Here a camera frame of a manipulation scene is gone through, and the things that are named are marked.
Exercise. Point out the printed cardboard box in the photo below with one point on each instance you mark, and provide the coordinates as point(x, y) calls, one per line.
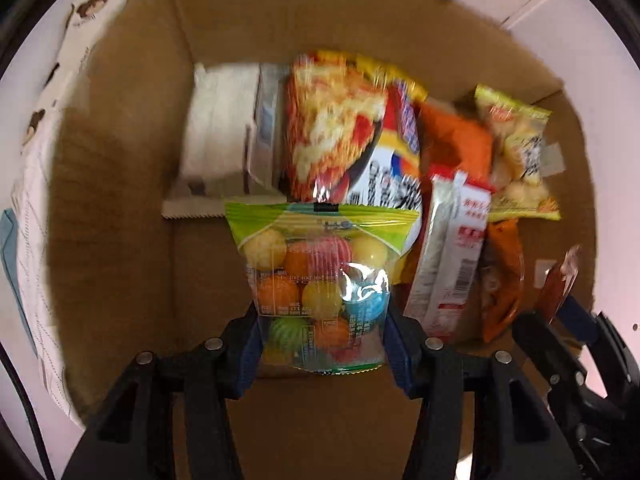
point(125, 260)

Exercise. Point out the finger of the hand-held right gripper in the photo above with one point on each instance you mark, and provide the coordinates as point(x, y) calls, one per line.
point(545, 342)
point(575, 310)

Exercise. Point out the silver foil packet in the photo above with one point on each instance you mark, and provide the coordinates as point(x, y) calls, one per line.
point(265, 110)

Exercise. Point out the plain orange snack packet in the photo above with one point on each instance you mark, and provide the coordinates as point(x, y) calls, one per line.
point(455, 145)

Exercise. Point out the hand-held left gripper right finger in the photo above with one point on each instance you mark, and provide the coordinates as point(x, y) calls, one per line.
point(400, 360)

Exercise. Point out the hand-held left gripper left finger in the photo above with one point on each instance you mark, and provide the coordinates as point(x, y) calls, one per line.
point(248, 360)

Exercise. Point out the colourful candy ball bag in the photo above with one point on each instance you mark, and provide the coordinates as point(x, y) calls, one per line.
point(310, 280)

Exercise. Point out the red and white snack packet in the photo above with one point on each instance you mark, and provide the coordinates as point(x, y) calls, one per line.
point(450, 270)

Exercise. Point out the white patterned quilt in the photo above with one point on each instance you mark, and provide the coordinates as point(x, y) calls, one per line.
point(30, 240)

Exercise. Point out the bear print pillow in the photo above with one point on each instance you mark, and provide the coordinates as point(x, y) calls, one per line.
point(80, 35)

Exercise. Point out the brown and white snack packet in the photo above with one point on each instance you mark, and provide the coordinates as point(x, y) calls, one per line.
point(215, 125)

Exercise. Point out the orange red label snack packet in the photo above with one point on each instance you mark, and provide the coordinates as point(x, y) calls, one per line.
point(502, 290)

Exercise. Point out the instant noodle packet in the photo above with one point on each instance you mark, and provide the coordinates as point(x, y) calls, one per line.
point(335, 135)

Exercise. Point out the small clear red snack packet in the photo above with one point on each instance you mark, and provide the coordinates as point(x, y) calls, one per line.
point(557, 285)

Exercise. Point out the yellow puff snack packet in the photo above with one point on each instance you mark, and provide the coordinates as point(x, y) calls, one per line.
point(520, 170)

